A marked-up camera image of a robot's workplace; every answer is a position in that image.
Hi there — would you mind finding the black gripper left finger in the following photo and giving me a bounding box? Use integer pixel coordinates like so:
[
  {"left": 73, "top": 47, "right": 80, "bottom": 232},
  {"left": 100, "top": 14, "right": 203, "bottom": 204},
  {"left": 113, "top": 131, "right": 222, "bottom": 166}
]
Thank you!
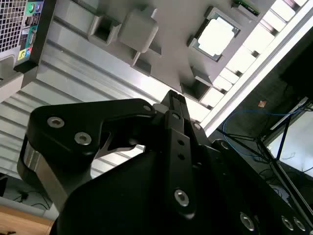
[{"left": 17, "top": 90, "right": 198, "bottom": 220}]

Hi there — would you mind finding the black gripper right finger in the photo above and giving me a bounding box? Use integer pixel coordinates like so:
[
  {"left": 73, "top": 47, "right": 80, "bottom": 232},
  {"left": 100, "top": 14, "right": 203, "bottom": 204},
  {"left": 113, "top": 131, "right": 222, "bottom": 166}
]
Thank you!
[{"left": 180, "top": 94, "right": 313, "bottom": 235}]

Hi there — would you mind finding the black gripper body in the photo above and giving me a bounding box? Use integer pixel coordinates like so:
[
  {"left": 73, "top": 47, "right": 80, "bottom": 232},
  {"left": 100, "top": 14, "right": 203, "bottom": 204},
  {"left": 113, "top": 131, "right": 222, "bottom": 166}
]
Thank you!
[{"left": 52, "top": 149, "right": 236, "bottom": 235}]

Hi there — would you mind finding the silver CPU with green edge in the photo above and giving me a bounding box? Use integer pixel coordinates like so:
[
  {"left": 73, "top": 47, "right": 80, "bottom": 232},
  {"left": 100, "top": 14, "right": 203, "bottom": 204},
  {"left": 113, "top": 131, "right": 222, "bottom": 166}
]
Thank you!
[{"left": 192, "top": 9, "right": 242, "bottom": 62}]

